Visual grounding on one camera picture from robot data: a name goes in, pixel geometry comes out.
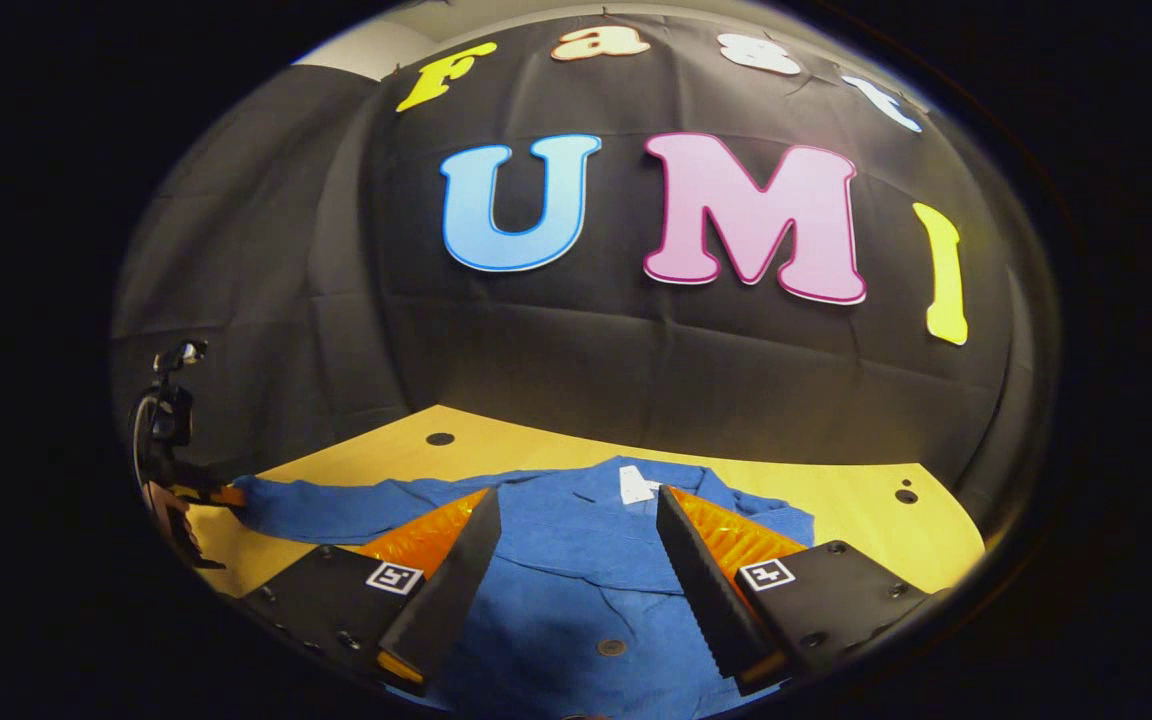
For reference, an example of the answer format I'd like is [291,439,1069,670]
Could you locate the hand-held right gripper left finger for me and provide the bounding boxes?
[241,487,503,691]

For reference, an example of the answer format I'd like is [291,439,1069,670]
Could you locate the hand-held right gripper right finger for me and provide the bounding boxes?
[656,485,932,696]

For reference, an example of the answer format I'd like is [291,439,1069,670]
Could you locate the blue corduroy jacket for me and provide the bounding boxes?
[231,455,817,720]

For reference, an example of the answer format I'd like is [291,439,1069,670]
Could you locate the black backdrop cloth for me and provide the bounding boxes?
[108,10,1037,521]

